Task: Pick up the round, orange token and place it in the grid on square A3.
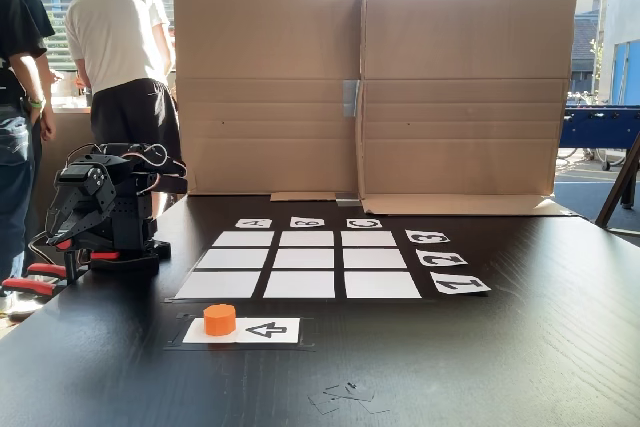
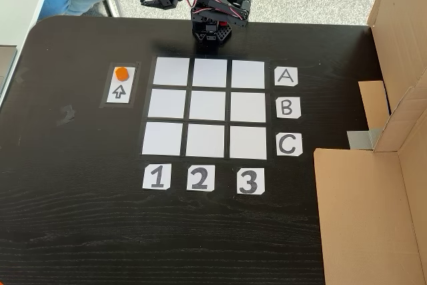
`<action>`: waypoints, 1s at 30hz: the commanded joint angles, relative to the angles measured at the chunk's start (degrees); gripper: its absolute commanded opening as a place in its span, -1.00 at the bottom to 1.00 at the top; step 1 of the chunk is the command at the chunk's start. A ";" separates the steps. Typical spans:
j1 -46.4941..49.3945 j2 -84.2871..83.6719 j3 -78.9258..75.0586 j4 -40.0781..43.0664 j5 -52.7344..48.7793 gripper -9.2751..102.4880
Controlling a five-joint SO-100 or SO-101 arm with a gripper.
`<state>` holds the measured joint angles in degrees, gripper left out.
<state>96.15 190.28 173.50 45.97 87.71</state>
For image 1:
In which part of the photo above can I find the round orange token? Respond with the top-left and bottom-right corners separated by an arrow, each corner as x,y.
203,303 -> 237,337

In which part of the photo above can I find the white nine-square paper grid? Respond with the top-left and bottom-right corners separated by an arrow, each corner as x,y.
172,229 -> 425,301

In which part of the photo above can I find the red and black clamp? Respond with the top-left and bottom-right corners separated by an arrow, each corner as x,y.
89,249 -> 161,274
1,239 -> 81,299

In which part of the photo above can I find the wooden counter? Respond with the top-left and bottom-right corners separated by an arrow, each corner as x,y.
37,105 -> 96,228

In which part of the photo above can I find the person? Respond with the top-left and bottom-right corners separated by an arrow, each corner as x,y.
64,0 -> 184,198
0,0 -> 57,316

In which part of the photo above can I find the white arrow paper sheet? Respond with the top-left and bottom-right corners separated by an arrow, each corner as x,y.
182,316 -> 301,346

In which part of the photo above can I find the brown cardboard panel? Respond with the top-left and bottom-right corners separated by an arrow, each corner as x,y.
357,0 -> 579,217
172,0 -> 365,204

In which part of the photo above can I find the clear tape scrap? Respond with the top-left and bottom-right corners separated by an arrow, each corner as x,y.
307,380 -> 391,417

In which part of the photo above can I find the paper label number 3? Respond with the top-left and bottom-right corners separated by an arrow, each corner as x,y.
404,229 -> 451,245

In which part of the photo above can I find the paper label number 2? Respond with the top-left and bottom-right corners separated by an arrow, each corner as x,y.
415,249 -> 470,267

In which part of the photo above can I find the paper label number 1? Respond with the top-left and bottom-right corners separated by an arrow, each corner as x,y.
429,275 -> 493,296

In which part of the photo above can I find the blue foosball table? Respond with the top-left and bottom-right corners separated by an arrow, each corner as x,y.
559,105 -> 640,172

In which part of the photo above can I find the dark wooden easel leg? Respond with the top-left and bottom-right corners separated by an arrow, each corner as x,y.
594,131 -> 640,248

